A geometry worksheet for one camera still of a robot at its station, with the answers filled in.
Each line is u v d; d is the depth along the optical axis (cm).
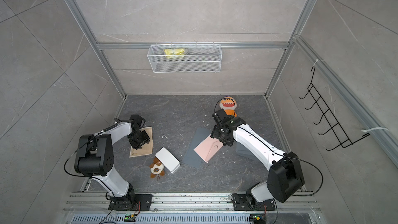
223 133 63
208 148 91
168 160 82
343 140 58
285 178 41
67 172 44
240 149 90
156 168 81
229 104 104
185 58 89
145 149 91
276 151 45
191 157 89
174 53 84
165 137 98
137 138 79
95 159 48
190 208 73
